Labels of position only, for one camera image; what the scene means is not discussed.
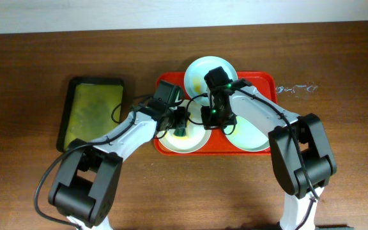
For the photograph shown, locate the white plate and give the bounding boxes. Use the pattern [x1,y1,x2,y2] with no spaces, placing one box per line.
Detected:
[156,102,211,153]

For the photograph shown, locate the green and yellow sponge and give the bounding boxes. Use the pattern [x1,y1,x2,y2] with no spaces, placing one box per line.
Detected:
[173,128,187,138]

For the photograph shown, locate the light blue plate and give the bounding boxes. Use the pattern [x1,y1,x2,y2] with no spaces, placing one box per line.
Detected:
[184,56,238,98]

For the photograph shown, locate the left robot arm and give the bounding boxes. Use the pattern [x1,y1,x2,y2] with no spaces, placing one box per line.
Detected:
[48,80,184,229]

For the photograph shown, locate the black tray with yellow liquid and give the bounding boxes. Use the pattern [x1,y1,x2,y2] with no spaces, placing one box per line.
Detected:
[56,76,124,152]

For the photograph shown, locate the light green plate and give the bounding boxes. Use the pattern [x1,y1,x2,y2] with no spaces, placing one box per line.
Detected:
[224,116,270,152]

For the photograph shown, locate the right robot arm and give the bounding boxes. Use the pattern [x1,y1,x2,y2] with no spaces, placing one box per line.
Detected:
[201,66,337,229]

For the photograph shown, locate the red plastic tray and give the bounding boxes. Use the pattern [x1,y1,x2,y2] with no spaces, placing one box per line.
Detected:
[156,72,277,156]

